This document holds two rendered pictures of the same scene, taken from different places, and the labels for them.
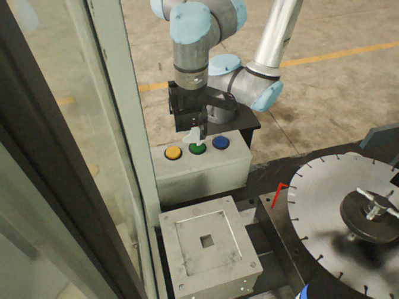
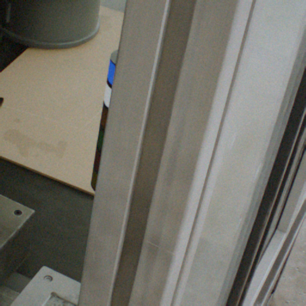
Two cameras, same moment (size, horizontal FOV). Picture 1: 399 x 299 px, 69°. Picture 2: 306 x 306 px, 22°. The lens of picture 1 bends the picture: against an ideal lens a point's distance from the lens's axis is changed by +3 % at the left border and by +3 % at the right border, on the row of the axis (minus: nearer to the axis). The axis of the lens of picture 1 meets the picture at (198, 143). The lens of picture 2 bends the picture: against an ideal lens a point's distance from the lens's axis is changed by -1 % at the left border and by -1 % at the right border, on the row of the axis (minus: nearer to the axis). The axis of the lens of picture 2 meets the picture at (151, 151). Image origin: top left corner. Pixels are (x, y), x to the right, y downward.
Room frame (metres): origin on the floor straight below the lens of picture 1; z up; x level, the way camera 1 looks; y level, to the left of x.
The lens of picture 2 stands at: (0.70, 0.33, 1.63)
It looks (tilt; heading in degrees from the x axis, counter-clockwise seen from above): 38 degrees down; 214
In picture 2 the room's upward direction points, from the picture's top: 12 degrees clockwise
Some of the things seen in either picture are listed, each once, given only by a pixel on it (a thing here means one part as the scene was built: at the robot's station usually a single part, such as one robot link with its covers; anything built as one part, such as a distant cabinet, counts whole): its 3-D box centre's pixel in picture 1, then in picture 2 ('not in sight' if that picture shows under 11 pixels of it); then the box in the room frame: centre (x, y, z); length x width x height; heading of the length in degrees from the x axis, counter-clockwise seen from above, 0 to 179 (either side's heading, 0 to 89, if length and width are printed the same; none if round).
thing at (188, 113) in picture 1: (189, 102); not in sight; (0.52, 0.02, 1.07); 0.09 x 0.08 x 0.12; 106
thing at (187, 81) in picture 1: (191, 73); not in sight; (0.52, 0.02, 1.15); 0.08 x 0.08 x 0.05
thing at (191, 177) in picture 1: (198, 168); not in sight; (0.51, 0.00, 0.82); 0.28 x 0.11 x 0.15; 106
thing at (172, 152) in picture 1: (173, 153); not in sight; (0.51, 0.07, 0.90); 0.04 x 0.04 x 0.02
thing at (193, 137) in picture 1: (192, 137); not in sight; (0.51, 0.02, 0.96); 0.06 x 0.03 x 0.09; 106
